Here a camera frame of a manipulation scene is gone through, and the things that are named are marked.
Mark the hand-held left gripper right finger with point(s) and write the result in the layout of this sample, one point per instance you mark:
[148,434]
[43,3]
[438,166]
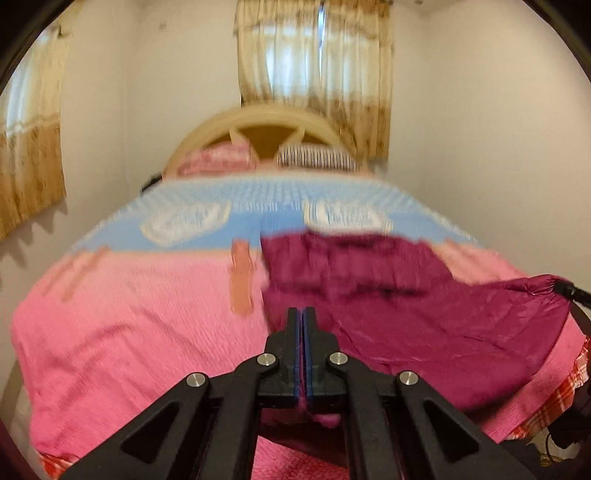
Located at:
[314,350]

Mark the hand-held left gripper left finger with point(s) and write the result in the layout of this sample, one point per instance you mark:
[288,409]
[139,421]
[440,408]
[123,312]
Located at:
[291,341]

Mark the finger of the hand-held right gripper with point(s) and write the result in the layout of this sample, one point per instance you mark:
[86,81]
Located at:
[572,291]

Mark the magenta puffer jacket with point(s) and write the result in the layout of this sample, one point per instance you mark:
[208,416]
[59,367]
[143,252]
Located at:
[415,314]

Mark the red plaid bed sheet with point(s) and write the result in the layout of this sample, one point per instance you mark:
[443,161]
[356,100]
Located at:
[568,397]

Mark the pink and blue printed blanket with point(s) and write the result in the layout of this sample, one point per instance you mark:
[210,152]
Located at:
[115,323]

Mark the striped pillow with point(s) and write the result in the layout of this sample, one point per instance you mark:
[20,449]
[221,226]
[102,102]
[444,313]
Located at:
[318,157]

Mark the cream wooden headboard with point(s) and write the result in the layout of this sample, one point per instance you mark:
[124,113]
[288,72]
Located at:
[212,124]

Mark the narrow beige floral curtain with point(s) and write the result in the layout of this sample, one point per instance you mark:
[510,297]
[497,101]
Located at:
[360,92]
[277,55]

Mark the wide beige floral curtain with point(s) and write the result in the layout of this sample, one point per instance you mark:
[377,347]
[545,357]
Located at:
[32,161]

